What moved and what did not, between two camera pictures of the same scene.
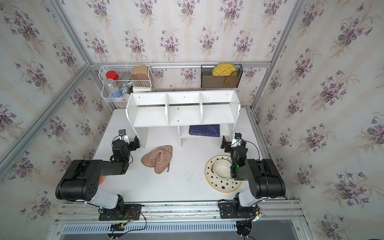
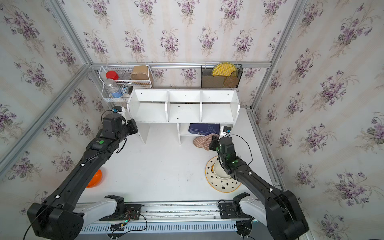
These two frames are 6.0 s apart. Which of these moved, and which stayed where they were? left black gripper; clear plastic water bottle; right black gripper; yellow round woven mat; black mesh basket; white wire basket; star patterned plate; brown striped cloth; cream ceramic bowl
Moved: left black gripper; brown striped cloth; right black gripper
Stayed: cream ceramic bowl; star patterned plate; clear plastic water bottle; black mesh basket; yellow round woven mat; white wire basket
